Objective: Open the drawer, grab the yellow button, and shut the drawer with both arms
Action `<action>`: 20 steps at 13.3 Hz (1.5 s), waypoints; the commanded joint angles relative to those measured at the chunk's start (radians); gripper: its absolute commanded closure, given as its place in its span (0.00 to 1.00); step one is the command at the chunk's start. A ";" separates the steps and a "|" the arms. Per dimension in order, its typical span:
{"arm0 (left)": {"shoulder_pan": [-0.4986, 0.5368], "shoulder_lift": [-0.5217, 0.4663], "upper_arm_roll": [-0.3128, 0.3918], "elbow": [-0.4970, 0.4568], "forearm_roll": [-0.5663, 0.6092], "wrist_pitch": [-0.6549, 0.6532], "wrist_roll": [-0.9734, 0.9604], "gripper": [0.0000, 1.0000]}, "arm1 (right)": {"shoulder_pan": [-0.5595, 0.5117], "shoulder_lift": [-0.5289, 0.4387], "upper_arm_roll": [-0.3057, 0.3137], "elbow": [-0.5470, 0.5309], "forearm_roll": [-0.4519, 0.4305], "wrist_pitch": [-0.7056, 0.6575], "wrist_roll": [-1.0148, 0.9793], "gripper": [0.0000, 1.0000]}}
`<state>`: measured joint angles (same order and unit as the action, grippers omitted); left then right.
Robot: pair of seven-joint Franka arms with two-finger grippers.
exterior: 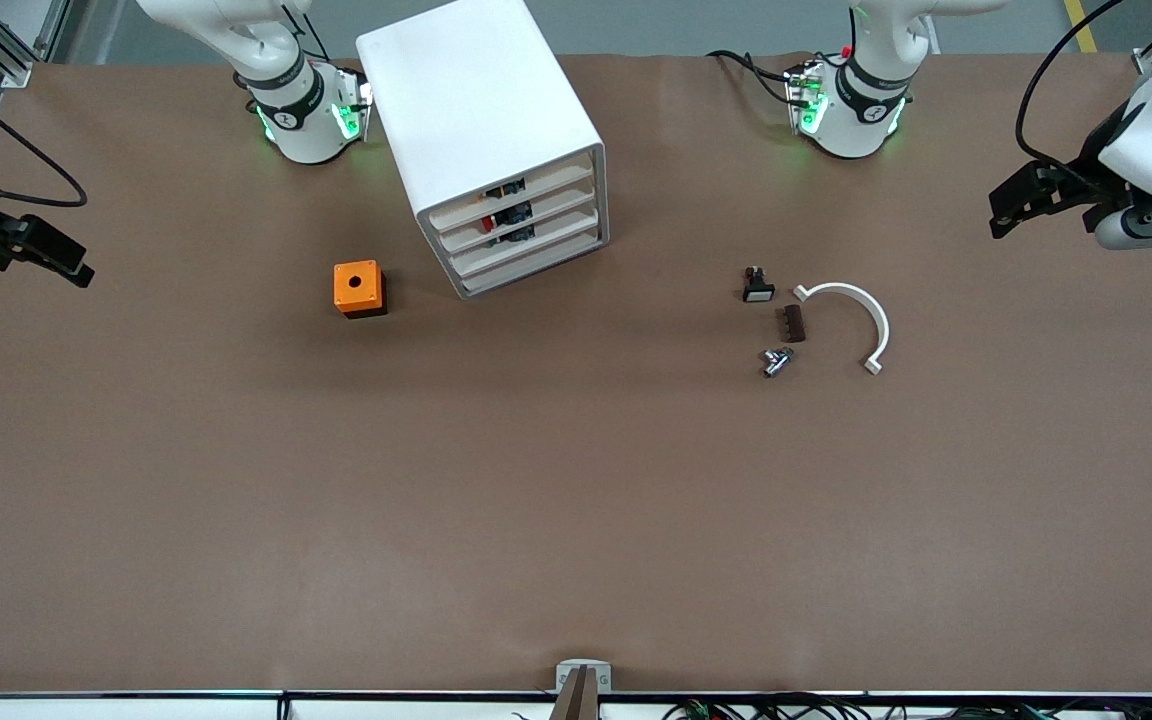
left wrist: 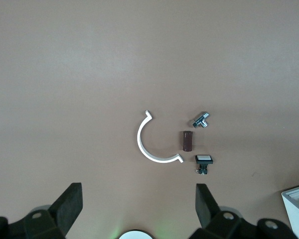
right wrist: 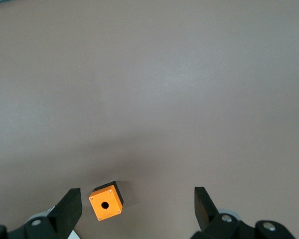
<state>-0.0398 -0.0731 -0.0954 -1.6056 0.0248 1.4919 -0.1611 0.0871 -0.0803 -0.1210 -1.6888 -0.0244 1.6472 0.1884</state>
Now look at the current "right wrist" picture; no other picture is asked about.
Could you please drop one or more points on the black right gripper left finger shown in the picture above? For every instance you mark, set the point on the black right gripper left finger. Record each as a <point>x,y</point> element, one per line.
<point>67,211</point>

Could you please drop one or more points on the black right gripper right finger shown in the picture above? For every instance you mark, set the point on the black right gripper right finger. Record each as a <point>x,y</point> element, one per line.
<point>204,211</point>

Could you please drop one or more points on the orange button enclosure box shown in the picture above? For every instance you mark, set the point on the orange button enclosure box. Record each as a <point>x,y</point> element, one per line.
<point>99,209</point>

